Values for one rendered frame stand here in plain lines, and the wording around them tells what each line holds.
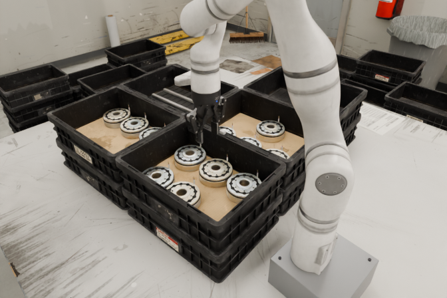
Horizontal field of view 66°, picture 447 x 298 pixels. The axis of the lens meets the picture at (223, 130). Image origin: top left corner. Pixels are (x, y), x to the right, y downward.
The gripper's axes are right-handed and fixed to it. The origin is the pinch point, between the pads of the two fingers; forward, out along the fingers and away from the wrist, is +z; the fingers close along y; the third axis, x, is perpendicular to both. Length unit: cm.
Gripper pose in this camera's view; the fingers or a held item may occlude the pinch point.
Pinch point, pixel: (207, 133)
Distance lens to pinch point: 95.2
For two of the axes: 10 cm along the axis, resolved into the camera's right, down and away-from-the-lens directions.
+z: 0.0, 8.4, 5.5
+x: -7.5, -3.6, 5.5
